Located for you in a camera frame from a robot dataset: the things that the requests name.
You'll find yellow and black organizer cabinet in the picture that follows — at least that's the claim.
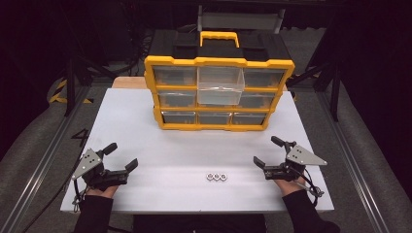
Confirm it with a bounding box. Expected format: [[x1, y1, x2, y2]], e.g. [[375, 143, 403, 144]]
[[144, 30, 296, 132]]

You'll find yellow and black floor tape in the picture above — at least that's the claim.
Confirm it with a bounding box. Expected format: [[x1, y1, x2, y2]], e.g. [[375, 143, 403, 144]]
[[48, 78, 94, 105]]

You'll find left hand-held gripper black cable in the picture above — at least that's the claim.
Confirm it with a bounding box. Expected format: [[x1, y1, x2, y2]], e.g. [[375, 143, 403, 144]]
[[20, 178, 87, 233]]

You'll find bundle of black cables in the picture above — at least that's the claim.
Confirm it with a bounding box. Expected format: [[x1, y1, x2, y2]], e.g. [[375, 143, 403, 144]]
[[120, 27, 155, 74]]

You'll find grey metal frame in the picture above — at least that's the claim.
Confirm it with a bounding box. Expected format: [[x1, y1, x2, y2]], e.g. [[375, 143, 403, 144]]
[[196, 4, 287, 35]]

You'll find person's right hand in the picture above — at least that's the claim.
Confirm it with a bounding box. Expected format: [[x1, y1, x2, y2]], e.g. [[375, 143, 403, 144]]
[[273, 176, 307, 197]]

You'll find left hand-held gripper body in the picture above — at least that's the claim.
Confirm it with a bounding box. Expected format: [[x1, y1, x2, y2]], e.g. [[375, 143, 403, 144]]
[[71, 148, 129, 192]]

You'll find black metal stand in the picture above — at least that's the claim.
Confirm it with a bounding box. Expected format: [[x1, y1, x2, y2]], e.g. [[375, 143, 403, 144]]
[[62, 52, 119, 118], [286, 56, 342, 123]]

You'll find person's left hand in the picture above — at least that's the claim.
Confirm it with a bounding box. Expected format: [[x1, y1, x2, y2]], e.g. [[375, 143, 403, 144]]
[[86, 184, 120, 199]]

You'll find set of closed clear drawers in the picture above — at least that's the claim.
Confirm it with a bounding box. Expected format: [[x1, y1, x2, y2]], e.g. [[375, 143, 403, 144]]
[[152, 65, 288, 125]]

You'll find clear plastic pulled-out drawer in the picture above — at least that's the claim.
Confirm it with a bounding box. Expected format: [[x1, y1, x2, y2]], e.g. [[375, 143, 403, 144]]
[[196, 66, 246, 106]]

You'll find wooden board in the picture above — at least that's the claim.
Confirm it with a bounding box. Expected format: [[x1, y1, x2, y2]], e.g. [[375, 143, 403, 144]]
[[111, 76, 149, 90]]

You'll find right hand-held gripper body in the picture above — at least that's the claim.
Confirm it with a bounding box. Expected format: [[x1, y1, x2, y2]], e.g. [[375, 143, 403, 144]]
[[263, 141, 328, 183]]

